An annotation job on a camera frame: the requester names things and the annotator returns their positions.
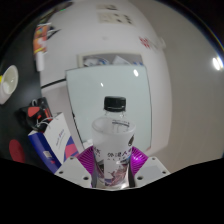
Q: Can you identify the clear bottle with white label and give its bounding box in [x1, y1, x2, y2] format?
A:
[91, 95, 137, 190]

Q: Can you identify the flat white case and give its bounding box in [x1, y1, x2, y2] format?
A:
[35, 51, 46, 72]

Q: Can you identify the white wall-mounted fixture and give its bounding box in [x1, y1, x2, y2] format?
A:
[159, 37, 167, 50]

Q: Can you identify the blue and white cardboard box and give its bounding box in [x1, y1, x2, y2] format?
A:
[28, 112, 81, 174]

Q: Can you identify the small white wall poster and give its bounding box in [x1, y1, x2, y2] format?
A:
[96, 3, 118, 11]

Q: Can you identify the framed notice board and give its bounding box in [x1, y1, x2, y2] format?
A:
[77, 53, 145, 70]

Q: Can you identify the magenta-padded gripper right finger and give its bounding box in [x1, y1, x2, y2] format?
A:
[127, 145, 172, 188]

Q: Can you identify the colourful book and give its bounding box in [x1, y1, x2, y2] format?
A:
[32, 23, 53, 54]

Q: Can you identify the whiteboard on black stand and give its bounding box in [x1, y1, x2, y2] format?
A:
[64, 64, 154, 158]

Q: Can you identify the large white wall poster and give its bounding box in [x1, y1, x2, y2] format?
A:
[96, 11, 134, 25]

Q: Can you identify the red wall sign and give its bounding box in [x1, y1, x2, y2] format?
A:
[138, 35, 161, 51]

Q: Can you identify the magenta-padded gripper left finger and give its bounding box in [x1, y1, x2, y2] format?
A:
[54, 145, 98, 188]

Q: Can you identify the flat round red coaster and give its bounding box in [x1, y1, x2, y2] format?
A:
[8, 138, 27, 164]

